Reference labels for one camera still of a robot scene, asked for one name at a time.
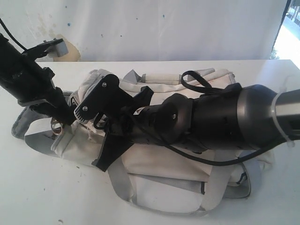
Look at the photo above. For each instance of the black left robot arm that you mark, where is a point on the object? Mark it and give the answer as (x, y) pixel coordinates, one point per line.
(31, 84)

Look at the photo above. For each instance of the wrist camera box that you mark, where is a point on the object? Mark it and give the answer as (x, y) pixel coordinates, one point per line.
(53, 48)
(100, 98)

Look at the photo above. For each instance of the dark window frame post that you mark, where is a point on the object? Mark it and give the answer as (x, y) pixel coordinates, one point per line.
(273, 54)

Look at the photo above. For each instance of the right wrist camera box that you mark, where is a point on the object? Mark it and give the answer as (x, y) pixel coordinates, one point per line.
(100, 98)

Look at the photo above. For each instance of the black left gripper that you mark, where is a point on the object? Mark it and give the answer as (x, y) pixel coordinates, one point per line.
(32, 85)

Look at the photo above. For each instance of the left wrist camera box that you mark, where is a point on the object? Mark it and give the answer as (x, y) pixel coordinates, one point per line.
(53, 48)

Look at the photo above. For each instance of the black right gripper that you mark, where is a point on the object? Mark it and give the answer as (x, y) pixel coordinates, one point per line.
(164, 125)

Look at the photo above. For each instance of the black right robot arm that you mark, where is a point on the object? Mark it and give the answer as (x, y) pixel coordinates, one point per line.
(221, 127)

